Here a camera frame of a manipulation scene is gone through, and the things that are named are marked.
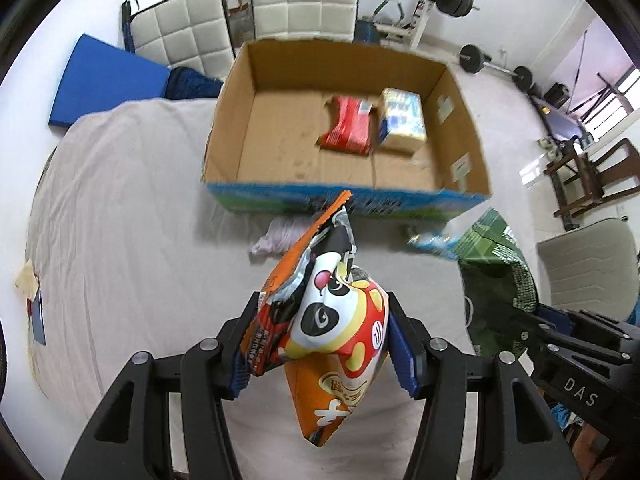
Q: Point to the orange panda snack bag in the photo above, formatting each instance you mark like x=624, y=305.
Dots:
x=325, y=310

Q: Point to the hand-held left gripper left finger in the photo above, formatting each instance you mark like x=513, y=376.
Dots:
x=238, y=382

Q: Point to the dark blue cloth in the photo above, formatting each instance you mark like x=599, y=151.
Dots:
x=192, y=84

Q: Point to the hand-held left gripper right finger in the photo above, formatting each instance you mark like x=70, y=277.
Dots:
x=402, y=360

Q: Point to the green snack bag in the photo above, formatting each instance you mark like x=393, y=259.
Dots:
x=492, y=270

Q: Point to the blue and white packet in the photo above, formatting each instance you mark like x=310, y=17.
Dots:
x=432, y=244

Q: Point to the red snack packet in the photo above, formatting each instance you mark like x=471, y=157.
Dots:
x=346, y=125

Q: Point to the dark wooden chair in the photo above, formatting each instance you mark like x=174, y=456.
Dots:
x=585, y=175

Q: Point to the yellow tissue pack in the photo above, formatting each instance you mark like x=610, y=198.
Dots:
x=402, y=120

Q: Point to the yellow paper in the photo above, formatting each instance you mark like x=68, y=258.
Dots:
x=27, y=280

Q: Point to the short barbell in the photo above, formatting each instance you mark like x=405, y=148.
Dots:
x=472, y=57

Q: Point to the crumpled clear plastic wrapper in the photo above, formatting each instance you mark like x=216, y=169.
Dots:
x=280, y=235

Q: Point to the blue card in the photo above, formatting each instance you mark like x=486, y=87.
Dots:
x=37, y=317

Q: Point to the blue foam mat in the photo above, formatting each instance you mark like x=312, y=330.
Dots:
x=110, y=82

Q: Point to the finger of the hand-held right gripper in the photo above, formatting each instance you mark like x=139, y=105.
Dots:
x=537, y=332

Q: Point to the white padded chair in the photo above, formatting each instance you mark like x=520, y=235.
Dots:
x=305, y=5
x=180, y=35

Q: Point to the white weight rack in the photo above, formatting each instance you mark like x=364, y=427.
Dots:
x=425, y=15

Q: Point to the grey shell chair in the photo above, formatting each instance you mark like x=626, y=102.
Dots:
x=585, y=265

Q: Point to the cardboard box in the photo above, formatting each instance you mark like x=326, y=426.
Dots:
x=300, y=125

